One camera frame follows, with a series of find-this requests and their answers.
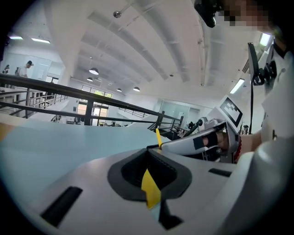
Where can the black and yellow box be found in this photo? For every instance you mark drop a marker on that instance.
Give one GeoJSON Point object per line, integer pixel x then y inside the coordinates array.
{"type": "Point", "coordinates": [151, 192]}

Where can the white printed t-shirt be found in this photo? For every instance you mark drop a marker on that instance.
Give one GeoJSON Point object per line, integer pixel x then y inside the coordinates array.
{"type": "Point", "coordinates": [280, 96]}

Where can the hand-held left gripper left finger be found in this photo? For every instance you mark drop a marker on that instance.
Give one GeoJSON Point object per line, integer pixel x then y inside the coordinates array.
{"type": "Point", "coordinates": [124, 183]}

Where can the black chest-mounted device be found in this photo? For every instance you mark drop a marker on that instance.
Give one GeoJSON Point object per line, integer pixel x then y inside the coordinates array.
{"type": "Point", "coordinates": [253, 62]}

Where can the glass entrance doors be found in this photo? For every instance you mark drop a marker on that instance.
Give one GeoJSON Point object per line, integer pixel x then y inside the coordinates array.
{"type": "Point", "coordinates": [98, 103]}

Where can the small yellow utility knife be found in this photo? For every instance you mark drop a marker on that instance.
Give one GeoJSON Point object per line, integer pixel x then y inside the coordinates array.
{"type": "Point", "coordinates": [159, 138]}

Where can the black head-worn camera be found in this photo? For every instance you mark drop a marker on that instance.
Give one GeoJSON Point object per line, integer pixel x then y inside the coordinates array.
{"type": "Point", "coordinates": [206, 12]}

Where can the thin-bar metal railing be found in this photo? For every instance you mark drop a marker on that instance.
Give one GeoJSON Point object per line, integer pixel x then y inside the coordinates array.
{"type": "Point", "coordinates": [133, 113]}
{"type": "Point", "coordinates": [39, 98]}

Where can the person's right forearm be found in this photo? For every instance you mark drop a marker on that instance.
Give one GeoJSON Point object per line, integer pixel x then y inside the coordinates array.
{"type": "Point", "coordinates": [250, 142]}

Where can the person's right hand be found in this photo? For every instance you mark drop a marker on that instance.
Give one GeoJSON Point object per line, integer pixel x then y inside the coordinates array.
{"type": "Point", "coordinates": [221, 140]}

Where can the person's face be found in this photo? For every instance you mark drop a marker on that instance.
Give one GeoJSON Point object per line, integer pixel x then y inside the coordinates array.
{"type": "Point", "coordinates": [245, 13]}

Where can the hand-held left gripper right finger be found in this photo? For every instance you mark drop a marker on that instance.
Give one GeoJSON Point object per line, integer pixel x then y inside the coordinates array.
{"type": "Point", "coordinates": [174, 181]}

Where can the round metal ceiling fixture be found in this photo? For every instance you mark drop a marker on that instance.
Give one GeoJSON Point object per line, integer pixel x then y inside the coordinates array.
{"type": "Point", "coordinates": [116, 14]}

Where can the ceiling tube light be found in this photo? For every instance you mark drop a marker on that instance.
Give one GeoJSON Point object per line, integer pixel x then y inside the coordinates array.
{"type": "Point", "coordinates": [16, 37]}
{"type": "Point", "coordinates": [40, 40]}

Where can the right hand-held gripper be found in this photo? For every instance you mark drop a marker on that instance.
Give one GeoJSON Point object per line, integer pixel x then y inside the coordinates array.
{"type": "Point", "coordinates": [183, 144]}

